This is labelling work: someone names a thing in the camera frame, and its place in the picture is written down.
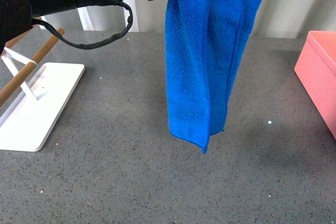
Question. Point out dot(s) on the blue microfiber cloth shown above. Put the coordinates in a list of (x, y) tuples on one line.
[(204, 42)]

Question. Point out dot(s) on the white towel rack with wooden bars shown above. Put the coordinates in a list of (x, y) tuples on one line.
[(45, 90)]

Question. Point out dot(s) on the pink plastic box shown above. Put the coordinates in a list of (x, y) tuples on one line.
[(316, 70)]

